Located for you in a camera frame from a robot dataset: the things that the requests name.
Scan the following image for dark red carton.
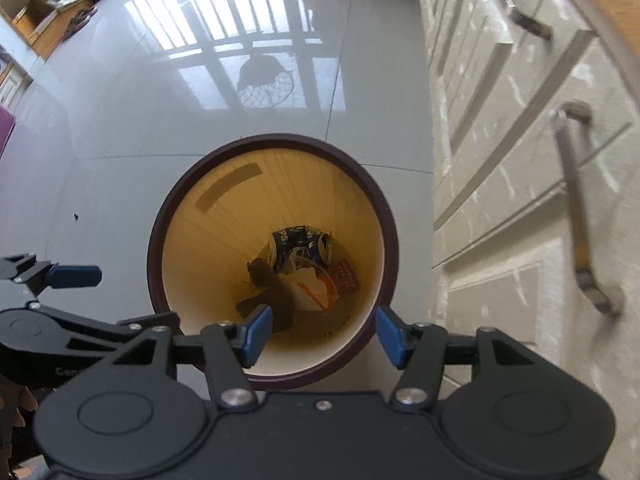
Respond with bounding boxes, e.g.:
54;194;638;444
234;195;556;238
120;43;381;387
331;259;361;295

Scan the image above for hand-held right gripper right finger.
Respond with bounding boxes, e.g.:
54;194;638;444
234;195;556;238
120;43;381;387
375;306;541;409

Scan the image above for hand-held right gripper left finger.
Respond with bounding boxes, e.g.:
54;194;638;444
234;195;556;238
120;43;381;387
107;305;274;409

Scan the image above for person's left hand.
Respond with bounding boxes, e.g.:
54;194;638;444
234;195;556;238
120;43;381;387
0;382;38;428

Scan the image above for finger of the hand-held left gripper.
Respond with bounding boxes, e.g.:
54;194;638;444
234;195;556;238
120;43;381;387
37;310;182;356
0;254;103;306

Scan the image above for yellow bin with dark rim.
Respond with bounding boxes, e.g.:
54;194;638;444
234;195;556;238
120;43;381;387
146;133;401;391

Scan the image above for purple mat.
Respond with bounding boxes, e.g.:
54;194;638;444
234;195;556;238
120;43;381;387
0;104;17;166

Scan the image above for grey slippers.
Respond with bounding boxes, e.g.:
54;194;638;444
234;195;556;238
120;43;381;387
61;6;98;38

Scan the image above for wooden low cabinet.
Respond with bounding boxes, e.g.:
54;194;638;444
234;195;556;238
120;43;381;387
0;0;108;61

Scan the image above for beige bed drawer unit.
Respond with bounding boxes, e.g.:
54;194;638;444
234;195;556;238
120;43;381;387
410;0;640;480

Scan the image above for metal drawer handle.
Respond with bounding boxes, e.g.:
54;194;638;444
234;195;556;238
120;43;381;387
549;101;626;317
485;0;553;40

